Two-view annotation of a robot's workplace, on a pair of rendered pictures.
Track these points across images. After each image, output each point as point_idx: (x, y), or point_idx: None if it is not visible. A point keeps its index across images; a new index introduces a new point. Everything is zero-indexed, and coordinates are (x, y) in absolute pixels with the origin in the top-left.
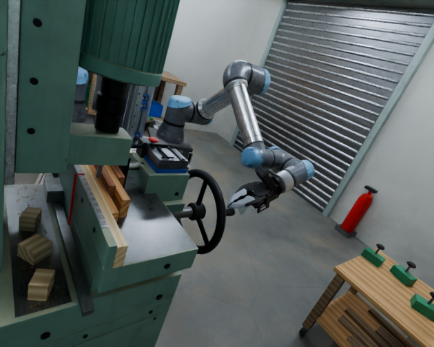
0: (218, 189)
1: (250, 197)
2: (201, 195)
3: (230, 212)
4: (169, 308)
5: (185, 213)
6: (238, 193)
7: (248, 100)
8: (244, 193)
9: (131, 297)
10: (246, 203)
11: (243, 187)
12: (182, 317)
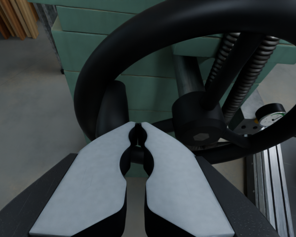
0: (166, 1)
1: (85, 206)
2: (214, 77)
3: (101, 109)
4: (67, 82)
5: (181, 81)
6: (181, 165)
7: None
8: (169, 197)
9: None
10: (74, 157)
11: (246, 233)
12: None
